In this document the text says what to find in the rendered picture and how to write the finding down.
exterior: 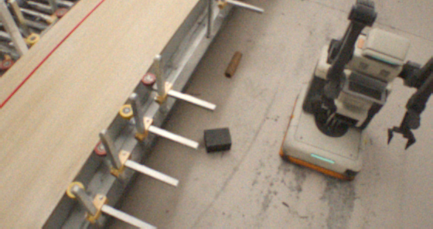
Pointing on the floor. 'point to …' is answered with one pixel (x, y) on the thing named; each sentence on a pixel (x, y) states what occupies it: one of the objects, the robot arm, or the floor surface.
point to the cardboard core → (233, 64)
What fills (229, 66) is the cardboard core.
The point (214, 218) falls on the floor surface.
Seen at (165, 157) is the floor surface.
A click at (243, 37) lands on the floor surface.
